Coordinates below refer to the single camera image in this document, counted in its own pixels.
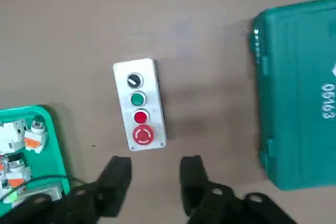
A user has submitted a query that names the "thin grey gripper cable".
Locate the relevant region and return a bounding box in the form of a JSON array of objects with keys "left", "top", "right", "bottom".
[{"left": 25, "top": 173, "right": 88, "bottom": 186}]

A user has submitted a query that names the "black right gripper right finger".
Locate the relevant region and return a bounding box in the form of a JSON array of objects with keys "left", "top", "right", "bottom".
[{"left": 180, "top": 155, "right": 299, "bottom": 224}]

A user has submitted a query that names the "green push button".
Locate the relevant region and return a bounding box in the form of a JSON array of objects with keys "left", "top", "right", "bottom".
[{"left": 130, "top": 91, "right": 147, "bottom": 107}]

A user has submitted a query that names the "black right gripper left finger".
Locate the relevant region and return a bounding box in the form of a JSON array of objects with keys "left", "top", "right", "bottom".
[{"left": 0, "top": 155, "right": 132, "bottom": 224}]

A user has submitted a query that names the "red push button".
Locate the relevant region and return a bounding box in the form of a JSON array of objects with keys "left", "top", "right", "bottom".
[{"left": 133, "top": 109, "right": 150, "bottom": 125}]

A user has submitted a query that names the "red emergency stop button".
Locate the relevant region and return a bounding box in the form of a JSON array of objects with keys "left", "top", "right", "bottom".
[{"left": 132, "top": 124, "right": 155, "bottom": 146}]

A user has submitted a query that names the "black selector switch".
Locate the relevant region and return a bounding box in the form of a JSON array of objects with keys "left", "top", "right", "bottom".
[{"left": 126, "top": 72, "right": 144, "bottom": 89}]

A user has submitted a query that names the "beige switch box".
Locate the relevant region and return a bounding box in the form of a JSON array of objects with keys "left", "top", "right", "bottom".
[{"left": 15, "top": 184, "right": 63, "bottom": 204}]

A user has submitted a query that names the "green plastic tray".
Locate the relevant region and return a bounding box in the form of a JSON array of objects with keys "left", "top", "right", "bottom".
[{"left": 0, "top": 105, "right": 71, "bottom": 204}]

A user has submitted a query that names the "white button box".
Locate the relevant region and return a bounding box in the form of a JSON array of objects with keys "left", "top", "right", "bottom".
[{"left": 112, "top": 58, "right": 167, "bottom": 152}]

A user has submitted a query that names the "green plastic tool case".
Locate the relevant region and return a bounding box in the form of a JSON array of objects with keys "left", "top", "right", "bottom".
[{"left": 248, "top": 0, "right": 336, "bottom": 191}]

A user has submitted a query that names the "white orange contact block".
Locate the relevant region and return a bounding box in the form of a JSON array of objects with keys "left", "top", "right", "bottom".
[
  {"left": 0, "top": 120, "right": 27, "bottom": 154},
  {"left": 24, "top": 114, "right": 48, "bottom": 155},
  {"left": 4, "top": 153, "right": 33, "bottom": 188}
]

